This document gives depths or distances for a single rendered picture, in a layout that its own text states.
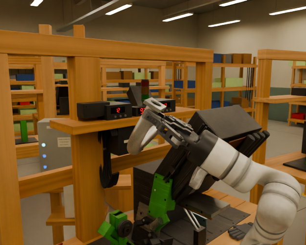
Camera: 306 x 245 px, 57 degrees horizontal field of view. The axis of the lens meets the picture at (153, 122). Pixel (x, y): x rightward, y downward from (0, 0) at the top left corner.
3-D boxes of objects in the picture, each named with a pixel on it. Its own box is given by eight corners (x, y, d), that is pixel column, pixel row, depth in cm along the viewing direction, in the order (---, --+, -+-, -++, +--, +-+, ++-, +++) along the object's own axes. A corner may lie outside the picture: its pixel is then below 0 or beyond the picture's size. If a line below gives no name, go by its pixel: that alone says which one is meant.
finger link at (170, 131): (185, 138, 55) (166, 121, 58) (179, 137, 53) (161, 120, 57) (178, 149, 56) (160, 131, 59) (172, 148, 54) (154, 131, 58)
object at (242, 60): (253, 138, 780) (258, 53, 741) (183, 151, 651) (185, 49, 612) (238, 134, 826) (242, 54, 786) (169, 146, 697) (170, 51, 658)
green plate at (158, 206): (173, 221, 140) (182, 179, 140) (162, 222, 135) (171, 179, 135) (157, 212, 149) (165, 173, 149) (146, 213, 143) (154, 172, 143)
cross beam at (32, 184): (193, 149, 219) (193, 138, 218) (15, 200, 132) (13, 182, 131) (188, 148, 223) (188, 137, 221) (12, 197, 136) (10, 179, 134)
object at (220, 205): (229, 209, 142) (230, 203, 141) (211, 220, 131) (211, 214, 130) (173, 186, 170) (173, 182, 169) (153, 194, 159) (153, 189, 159)
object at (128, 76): (182, 122, 1025) (184, 59, 986) (98, 132, 855) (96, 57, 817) (174, 120, 1070) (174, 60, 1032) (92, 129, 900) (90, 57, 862)
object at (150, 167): (189, 215, 176) (190, 162, 171) (153, 233, 156) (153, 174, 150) (168, 205, 190) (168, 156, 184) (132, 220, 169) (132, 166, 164)
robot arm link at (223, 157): (186, 186, 58) (212, 204, 57) (217, 143, 55) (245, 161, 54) (192, 171, 66) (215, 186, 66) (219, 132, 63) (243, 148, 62)
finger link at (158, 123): (168, 124, 60) (148, 111, 60) (165, 127, 57) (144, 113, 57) (164, 130, 60) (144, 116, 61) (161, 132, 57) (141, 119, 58)
